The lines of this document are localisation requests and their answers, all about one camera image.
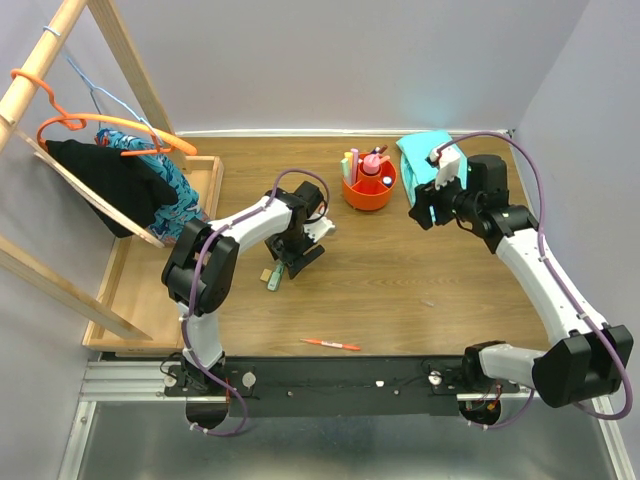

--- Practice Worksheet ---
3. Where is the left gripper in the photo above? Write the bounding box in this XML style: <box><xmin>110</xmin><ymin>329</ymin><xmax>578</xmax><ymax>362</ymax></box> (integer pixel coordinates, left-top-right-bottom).
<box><xmin>265</xmin><ymin>226</ymin><xmax>325</xmax><ymax>279</ymax></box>

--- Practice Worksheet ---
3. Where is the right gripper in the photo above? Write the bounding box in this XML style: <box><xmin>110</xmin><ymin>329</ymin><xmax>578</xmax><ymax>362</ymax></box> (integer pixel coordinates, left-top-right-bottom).
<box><xmin>408</xmin><ymin>165</ymin><xmax>481</xmax><ymax>230</ymax></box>

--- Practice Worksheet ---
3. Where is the small green correction bottle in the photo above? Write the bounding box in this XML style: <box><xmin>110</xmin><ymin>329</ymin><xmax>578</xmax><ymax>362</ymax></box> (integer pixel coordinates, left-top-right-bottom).
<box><xmin>267</xmin><ymin>263</ymin><xmax>285</xmax><ymax>292</ymax></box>

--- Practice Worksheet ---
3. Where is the green highlighter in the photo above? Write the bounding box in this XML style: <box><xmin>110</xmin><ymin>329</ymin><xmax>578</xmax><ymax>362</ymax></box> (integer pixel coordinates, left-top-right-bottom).
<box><xmin>340</xmin><ymin>157</ymin><xmax>352</xmax><ymax>185</ymax></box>

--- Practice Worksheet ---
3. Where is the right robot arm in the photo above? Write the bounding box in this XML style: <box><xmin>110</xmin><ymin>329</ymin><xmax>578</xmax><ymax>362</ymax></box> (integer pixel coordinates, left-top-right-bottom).
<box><xmin>409</xmin><ymin>147</ymin><xmax>633</xmax><ymax>408</ymax></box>

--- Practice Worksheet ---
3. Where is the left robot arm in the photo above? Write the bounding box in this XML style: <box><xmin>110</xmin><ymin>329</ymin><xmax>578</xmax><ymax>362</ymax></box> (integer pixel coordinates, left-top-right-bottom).
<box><xmin>161</xmin><ymin>181</ymin><xmax>334</xmax><ymax>395</ymax></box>

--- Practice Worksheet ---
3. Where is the orange divided round container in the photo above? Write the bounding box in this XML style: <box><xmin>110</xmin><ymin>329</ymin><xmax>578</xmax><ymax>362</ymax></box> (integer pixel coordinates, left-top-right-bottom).
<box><xmin>341</xmin><ymin>152</ymin><xmax>397</xmax><ymax>211</ymax></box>

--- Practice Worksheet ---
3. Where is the teal folded cloth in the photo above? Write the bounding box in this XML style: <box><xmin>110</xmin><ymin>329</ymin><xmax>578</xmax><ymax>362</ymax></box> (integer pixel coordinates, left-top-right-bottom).
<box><xmin>396</xmin><ymin>130</ymin><xmax>452</xmax><ymax>207</ymax></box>

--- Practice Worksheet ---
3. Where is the orange pen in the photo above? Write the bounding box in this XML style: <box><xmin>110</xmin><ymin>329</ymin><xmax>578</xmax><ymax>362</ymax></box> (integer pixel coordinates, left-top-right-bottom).
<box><xmin>299</xmin><ymin>338</ymin><xmax>361</xmax><ymax>352</ymax></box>

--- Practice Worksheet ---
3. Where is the blue patterned garment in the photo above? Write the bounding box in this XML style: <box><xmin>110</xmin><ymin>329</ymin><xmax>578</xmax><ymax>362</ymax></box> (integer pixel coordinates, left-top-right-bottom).
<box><xmin>94</xmin><ymin>127</ymin><xmax>208</xmax><ymax>246</ymax></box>

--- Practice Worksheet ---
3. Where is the wooden tray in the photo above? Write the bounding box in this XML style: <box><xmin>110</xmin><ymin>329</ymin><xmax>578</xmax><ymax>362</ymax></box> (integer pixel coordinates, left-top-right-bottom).
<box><xmin>81</xmin><ymin>154</ymin><xmax>224</xmax><ymax>350</ymax></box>

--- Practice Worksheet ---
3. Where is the orange plastic hanger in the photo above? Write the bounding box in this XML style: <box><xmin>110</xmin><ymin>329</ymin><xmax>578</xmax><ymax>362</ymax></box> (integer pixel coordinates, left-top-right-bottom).
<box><xmin>9</xmin><ymin>67</ymin><xmax>199</xmax><ymax>159</ymax></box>

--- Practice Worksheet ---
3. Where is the black garment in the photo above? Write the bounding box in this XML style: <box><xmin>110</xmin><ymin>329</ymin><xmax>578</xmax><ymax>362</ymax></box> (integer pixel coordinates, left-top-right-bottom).
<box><xmin>46</xmin><ymin>140</ymin><xmax>178</xmax><ymax>229</ymax></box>

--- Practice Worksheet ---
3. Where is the wooden clothes rack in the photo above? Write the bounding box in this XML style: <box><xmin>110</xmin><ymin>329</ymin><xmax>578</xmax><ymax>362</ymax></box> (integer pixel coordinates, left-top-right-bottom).
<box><xmin>1</xmin><ymin>1</ymin><xmax>217</xmax><ymax>352</ymax></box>

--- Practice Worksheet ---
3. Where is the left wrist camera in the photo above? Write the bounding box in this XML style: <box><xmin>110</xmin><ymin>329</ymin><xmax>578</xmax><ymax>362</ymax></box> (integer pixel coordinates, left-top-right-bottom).
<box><xmin>304</xmin><ymin>217</ymin><xmax>335</xmax><ymax>244</ymax></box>

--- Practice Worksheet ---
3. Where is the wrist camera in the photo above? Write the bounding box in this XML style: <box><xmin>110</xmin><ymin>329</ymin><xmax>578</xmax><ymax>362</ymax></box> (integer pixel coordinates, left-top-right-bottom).
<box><xmin>304</xmin><ymin>217</ymin><xmax>335</xmax><ymax>244</ymax></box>
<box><xmin>427</xmin><ymin>145</ymin><xmax>461</xmax><ymax>190</ymax></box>

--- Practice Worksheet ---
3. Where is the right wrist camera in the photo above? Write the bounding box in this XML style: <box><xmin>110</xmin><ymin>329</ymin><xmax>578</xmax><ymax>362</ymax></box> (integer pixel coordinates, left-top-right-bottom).
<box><xmin>427</xmin><ymin>145</ymin><xmax>461</xmax><ymax>190</ymax></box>

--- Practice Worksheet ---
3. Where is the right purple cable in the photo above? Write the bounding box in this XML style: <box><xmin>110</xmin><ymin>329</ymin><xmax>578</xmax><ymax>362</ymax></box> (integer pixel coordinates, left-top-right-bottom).
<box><xmin>431</xmin><ymin>130</ymin><xmax>631</xmax><ymax>432</ymax></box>

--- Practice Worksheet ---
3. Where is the purple cable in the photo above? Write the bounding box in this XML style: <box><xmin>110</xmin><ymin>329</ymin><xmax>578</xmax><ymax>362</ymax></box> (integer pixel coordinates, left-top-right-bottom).
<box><xmin>431</xmin><ymin>130</ymin><xmax>631</xmax><ymax>432</ymax></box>
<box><xmin>180</xmin><ymin>168</ymin><xmax>331</xmax><ymax>437</ymax></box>

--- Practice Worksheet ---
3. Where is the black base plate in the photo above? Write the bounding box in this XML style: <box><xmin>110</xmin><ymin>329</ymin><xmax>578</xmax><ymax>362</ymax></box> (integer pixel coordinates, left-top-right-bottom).
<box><xmin>160</xmin><ymin>355</ymin><xmax>519</xmax><ymax>431</ymax></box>

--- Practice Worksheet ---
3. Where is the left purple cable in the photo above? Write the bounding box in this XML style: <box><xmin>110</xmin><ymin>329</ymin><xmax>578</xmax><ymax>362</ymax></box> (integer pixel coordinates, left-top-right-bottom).
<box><xmin>180</xmin><ymin>168</ymin><xmax>331</xmax><ymax>437</ymax></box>

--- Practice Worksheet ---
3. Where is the aluminium rail frame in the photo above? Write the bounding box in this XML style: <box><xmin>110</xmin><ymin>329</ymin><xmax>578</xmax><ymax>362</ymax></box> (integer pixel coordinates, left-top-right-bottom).
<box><xmin>60</xmin><ymin>354</ymin><xmax>634</xmax><ymax>479</ymax></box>

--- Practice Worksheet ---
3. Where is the blue wire hanger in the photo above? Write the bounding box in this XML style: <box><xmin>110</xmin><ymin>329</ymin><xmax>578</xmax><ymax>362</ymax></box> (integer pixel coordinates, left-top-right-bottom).
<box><xmin>41</xmin><ymin>25</ymin><xmax>171</xmax><ymax>151</ymax></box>

